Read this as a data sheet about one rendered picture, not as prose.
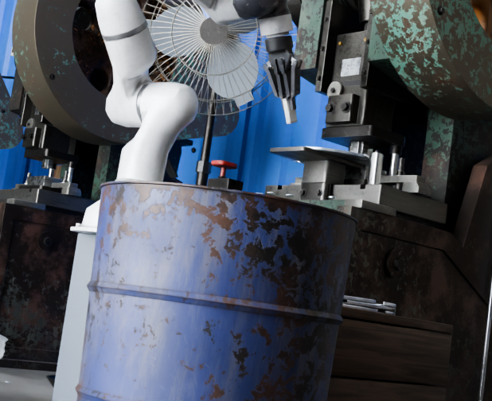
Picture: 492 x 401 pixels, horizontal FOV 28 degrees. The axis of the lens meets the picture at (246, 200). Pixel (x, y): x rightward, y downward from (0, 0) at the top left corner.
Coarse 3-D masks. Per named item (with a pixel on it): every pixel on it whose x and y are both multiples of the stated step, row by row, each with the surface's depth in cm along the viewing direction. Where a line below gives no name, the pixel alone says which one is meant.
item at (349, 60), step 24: (336, 48) 296; (360, 48) 288; (336, 72) 294; (360, 72) 287; (336, 96) 288; (360, 96) 285; (384, 96) 288; (336, 120) 286; (360, 120) 283; (384, 120) 288
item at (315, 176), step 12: (288, 156) 279; (300, 156) 277; (312, 156) 274; (324, 156) 272; (336, 156) 275; (312, 168) 280; (324, 168) 277; (336, 168) 278; (348, 168) 286; (360, 168) 283; (312, 180) 279; (324, 180) 276; (336, 180) 278; (300, 192) 281; (312, 192) 279; (324, 192) 276
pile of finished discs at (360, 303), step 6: (348, 300) 198; (354, 300) 198; (360, 300) 199; (366, 300) 199; (372, 300) 200; (348, 306) 198; (354, 306) 198; (360, 306) 199; (366, 306) 199; (372, 306) 200; (378, 306) 201; (384, 306) 202; (390, 306) 205; (378, 312) 219; (390, 312) 205
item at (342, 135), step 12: (324, 132) 294; (336, 132) 291; (348, 132) 287; (360, 132) 284; (372, 132) 281; (384, 132) 284; (348, 144) 299; (372, 144) 294; (384, 144) 291; (396, 144) 289
